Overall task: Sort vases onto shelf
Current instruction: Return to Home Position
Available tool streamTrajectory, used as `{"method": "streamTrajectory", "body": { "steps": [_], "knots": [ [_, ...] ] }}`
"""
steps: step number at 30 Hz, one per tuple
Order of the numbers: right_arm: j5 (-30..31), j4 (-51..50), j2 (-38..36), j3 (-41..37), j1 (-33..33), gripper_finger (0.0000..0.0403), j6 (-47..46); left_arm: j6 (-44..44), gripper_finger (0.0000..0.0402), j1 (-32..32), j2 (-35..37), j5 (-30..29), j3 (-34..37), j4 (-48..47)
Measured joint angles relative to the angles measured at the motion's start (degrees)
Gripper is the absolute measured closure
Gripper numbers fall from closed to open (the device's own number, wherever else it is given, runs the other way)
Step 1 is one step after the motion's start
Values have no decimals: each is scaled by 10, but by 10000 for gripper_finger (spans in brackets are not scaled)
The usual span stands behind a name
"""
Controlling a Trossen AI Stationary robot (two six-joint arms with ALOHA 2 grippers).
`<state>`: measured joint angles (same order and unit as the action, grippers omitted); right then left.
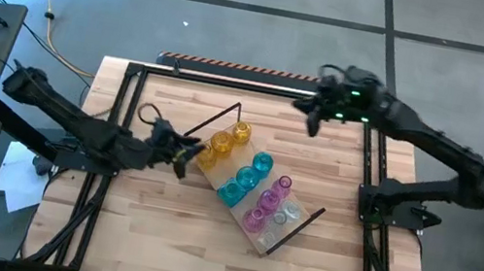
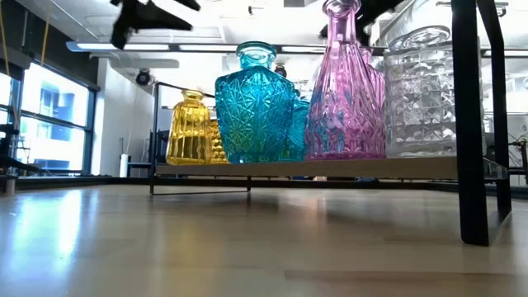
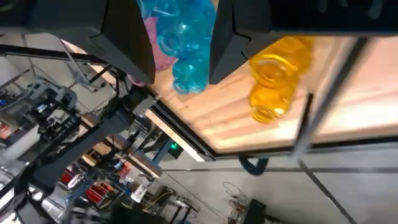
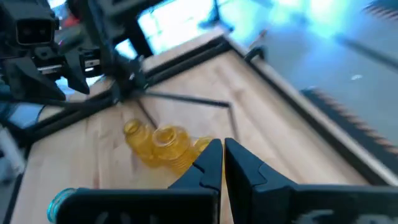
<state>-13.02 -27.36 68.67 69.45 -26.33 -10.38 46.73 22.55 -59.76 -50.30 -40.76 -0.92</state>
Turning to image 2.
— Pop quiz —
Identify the long linear ceiling light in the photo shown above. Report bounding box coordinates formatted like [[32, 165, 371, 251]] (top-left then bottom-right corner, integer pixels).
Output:
[[64, 40, 528, 58]]

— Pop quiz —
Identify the large window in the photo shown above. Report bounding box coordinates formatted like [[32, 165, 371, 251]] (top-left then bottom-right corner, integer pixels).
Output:
[[0, 61, 98, 177]]

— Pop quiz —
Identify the square teal glass vase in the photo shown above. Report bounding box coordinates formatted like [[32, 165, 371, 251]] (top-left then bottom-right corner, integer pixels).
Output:
[[214, 40, 297, 165]]

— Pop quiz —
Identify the tall pink glass vase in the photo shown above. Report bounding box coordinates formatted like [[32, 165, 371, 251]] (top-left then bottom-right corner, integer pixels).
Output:
[[304, 0, 388, 161]]

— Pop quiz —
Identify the pink ribbed glass vase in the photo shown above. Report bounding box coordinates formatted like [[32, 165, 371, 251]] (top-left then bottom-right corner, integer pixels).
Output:
[[361, 45, 388, 108]]

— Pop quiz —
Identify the square clear diamond-cut vase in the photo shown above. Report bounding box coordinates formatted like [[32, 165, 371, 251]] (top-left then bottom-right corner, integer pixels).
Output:
[[383, 25, 457, 158]]

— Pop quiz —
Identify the wooden shelf with black legs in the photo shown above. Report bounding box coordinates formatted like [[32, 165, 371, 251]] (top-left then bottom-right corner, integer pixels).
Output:
[[148, 0, 514, 248]]

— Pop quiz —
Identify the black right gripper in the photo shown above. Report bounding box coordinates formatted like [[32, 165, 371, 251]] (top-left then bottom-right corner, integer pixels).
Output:
[[318, 0, 408, 47]]

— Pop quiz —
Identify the squat yellow glass vase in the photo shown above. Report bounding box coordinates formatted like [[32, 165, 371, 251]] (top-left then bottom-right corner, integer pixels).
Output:
[[209, 118, 230, 165]]

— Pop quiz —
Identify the black aluminium table frame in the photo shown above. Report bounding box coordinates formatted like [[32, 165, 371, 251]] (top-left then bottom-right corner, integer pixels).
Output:
[[16, 175, 528, 202]]

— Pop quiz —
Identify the tall yellow ribbed glass vase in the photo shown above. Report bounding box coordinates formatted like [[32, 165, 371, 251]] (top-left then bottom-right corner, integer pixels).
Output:
[[165, 89, 214, 166]]

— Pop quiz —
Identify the yellow hanging cable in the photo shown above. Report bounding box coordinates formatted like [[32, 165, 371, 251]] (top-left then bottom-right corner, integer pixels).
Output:
[[0, 0, 10, 78], [40, 0, 54, 65]]

